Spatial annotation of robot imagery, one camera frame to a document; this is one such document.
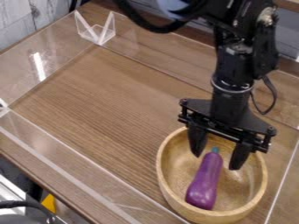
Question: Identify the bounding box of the clear acrylic enclosure wall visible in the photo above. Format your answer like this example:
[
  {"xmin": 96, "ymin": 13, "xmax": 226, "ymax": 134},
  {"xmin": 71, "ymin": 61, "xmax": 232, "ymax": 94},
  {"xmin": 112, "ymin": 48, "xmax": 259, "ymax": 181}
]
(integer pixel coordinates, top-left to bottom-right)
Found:
[{"xmin": 0, "ymin": 3, "xmax": 299, "ymax": 224}]

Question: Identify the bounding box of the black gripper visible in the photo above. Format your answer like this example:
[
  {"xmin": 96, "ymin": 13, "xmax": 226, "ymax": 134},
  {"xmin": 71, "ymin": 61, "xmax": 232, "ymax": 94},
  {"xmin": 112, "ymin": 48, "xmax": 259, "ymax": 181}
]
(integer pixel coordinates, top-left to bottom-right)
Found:
[{"xmin": 178, "ymin": 85, "xmax": 276, "ymax": 171}]

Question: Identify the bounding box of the clear acrylic corner bracket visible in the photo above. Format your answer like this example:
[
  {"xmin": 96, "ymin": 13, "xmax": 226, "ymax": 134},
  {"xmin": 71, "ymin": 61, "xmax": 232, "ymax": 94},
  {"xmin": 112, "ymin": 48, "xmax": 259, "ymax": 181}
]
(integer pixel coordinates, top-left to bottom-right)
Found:
[{"xmin": 74, "ymin": 11, "xmax": 116, "ymax": 46}]

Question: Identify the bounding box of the yellow and black device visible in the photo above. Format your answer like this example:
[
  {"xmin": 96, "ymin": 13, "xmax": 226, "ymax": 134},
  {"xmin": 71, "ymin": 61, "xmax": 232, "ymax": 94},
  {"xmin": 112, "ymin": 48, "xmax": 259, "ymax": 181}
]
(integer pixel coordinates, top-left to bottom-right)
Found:
[{"xmin": 24, "ymin": 193, "xmax": 70, "ymax": 224}]

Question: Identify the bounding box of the purple toy eggplant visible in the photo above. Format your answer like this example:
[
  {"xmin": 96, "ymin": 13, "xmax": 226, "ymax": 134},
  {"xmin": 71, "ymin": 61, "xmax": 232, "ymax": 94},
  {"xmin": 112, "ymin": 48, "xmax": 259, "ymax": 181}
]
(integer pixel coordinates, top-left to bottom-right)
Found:
[{"xmin": 184, "ymin": 147, "xmax": 223, "ymax": 210}]

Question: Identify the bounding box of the black cable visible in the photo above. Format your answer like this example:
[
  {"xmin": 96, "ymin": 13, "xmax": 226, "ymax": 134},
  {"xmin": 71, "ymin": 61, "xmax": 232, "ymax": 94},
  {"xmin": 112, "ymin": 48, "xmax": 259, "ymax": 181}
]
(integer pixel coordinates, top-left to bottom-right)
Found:
[{"xmin": 248, "ymin": 75, "xmax": 279, "ymax": 116}]

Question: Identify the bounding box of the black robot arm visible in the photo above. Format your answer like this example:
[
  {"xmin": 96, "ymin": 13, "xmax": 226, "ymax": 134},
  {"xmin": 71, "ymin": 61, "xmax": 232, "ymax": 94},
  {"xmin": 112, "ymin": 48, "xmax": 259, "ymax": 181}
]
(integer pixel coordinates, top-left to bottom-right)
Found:
[{"xmin": 114, "ymin": 0, "xmax": 279, "ymax": 170}]

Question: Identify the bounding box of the brown wooden bowl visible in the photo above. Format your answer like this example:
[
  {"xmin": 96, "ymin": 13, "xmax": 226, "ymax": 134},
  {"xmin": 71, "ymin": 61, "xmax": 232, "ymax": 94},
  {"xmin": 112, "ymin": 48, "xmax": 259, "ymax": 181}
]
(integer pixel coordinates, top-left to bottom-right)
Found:
[{"xmin": 155, "ymin": 128, "xmax": 268, "ymax": 224}]

